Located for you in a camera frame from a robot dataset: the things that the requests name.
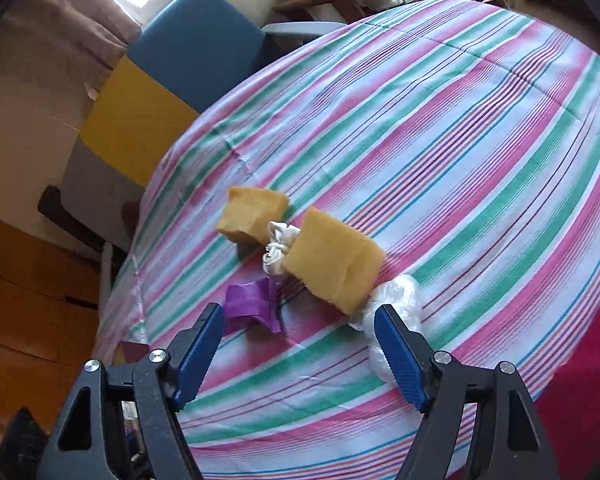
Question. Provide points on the yellow sponge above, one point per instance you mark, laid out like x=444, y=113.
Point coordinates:
x=250, y=212
x=330, y=260

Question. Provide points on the grey yellow blue chair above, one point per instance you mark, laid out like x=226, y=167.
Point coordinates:
x=145, y=115

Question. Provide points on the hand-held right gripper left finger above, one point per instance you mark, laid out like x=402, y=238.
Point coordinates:
x=200, y=355

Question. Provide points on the brown cloth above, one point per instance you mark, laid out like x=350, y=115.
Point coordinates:
x=131, y=217

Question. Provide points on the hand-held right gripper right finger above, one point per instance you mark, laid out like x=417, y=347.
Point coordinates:
x=400, y=360

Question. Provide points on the clear plastic bag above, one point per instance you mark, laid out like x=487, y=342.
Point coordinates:
x=395, y=295

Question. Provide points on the grey bed rail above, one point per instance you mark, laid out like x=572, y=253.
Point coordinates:
x=300, y=27

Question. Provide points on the black rolled mat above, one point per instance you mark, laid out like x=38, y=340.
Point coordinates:
x=55, y=205

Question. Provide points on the red cloth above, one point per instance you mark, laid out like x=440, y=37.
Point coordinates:
x=590, y=385

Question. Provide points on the purple snack packet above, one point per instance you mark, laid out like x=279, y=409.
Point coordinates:
x=250, y=302

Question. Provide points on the wooden wardrobe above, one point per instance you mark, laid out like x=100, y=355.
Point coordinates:
x=30, y=310

